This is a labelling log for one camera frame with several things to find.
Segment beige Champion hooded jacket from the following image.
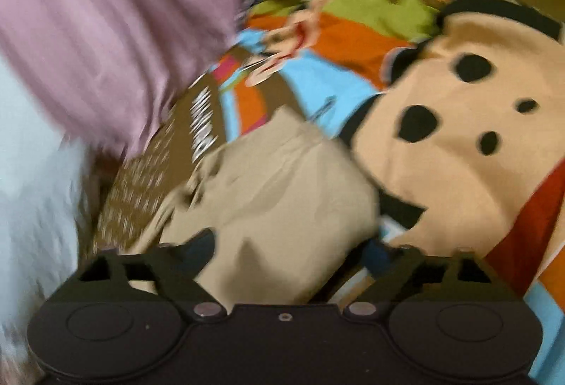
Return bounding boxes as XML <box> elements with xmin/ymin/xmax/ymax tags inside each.
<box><xmin>130</xmin><ymin>107</ymin><xmax>378</xmax><ymax>308</ymax></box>

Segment grey bundled duvet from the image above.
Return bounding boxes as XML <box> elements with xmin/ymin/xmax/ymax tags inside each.
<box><xmin>1</xmin><ymin>61</ymin><xmax>98</xmax><ymax>377</ymax></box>

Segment brown cartoon monkey bedsheet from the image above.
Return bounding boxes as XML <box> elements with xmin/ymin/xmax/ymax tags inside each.
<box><xmin>92</xmin><ymin>0</ymin><xmax>564</xmax><ymax>384</ymax></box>

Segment pink satin curtain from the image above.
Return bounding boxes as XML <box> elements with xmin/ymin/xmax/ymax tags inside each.
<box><xmin>1</xmin><ymin>0</ymin><xmax>248</xmax><ymax>157</ymax></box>

